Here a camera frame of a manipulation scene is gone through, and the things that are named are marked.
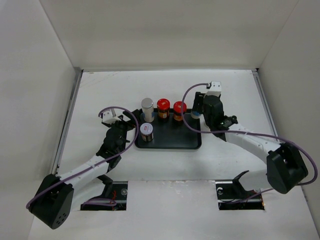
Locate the blue label spice shaker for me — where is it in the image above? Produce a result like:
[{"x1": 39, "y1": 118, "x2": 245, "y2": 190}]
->
[{"x1": 190, "y1": 111, "x2": 201, "y2": 120}]

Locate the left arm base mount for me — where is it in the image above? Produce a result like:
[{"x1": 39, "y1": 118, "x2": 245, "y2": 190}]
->
[{"x1": 80, "y1": 175, "x2": 129, "y2": 211}]

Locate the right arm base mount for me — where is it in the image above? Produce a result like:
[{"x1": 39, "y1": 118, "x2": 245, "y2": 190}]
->
[{"x1": 215, "y1": 170, "x2": 265, "y2": 211}]

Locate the black cap white bottle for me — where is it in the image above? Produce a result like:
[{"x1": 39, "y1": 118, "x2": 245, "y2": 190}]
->
[{"x1": 227, "y1": 115, "x2": 238, "y2": 124}]

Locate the black rectangular tray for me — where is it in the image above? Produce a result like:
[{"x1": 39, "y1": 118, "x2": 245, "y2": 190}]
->
[{"x1": 135, "y1": 108, "x2": 202, "y2": 150}]

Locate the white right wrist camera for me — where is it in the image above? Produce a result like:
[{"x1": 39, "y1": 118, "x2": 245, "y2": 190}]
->
[{"x1": 205, "y1": 81, "x2": 222, "y2": 98}]

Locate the red lid chili jar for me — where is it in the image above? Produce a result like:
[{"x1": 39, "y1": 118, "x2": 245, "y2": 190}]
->
[{"x1": 157, "y1": 98, "x2": 170, "y2": 122}]

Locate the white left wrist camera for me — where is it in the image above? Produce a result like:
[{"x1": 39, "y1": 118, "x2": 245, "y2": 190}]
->
[{"x1": 101, "y1": 109, "x2": 120, "y2": 124}]

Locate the red lid sauce jar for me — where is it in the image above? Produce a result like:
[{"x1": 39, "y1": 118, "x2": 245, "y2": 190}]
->
[{"x1": 172, "y1": 101, "x2": 187, "y2": 125}]

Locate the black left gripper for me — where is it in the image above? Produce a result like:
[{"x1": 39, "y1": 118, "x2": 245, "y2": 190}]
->
[{"x1": 106, "y1": 109, "x2": 140, "y2": 153}]

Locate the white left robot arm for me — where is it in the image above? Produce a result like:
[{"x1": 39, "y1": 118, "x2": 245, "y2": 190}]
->
[{"x1": 26, "y1": 106, "x2": 141, "y2": 230}]

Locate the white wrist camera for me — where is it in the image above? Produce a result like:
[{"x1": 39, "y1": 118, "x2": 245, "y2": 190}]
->
[
  {"x1": 205, "y1": 81, "x2": 222, "y2": 98},
  {"x1": 101, "y1": 109, "x2": 120, "y2": 124}
]

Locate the silver lid blue shaker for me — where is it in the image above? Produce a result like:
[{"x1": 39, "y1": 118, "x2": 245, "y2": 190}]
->
[{"x1": 141, "y1": 98, "x2": 154, "y2": 123}]

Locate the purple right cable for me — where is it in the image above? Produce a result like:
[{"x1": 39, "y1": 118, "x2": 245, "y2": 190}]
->
[{"x1": 181, "y1": 82, "x2": 319, "y2": 203}]

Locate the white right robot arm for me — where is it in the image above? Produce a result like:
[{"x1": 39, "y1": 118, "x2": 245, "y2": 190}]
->
[{"x1": 192, "y1": 92, "x2": 309, "y2": 198}]

